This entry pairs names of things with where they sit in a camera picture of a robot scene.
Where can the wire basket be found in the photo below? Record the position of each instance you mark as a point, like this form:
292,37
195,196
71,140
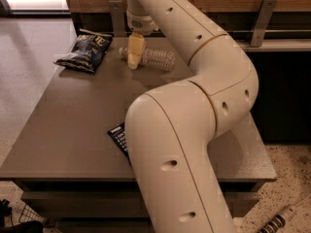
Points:
28,214

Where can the grey drawer cabinet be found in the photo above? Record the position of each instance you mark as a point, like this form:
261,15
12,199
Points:
68,167

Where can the blue snack bar wrapper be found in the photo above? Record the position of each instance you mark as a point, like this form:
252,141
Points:
117,134

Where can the metal wall bracket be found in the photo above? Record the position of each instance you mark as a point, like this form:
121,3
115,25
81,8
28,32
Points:
117,17
263,17

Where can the white power strip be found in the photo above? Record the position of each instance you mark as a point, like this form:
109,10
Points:
280,219

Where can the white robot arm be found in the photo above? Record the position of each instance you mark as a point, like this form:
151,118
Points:
168,128

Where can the horizontal metal rail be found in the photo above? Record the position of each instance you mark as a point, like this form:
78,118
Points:
296,33

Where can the left metal wall bracket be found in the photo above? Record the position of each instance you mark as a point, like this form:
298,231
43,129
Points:
117,17

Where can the clear plastic water bottle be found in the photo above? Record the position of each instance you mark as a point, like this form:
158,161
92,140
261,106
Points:
155,59

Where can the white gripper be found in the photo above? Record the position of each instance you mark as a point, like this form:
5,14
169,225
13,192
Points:
141,24

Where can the right metal wall bracket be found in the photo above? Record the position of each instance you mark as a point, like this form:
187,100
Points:
263,17

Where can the dark blue chip bag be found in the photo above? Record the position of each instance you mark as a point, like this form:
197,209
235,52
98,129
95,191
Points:
87,53

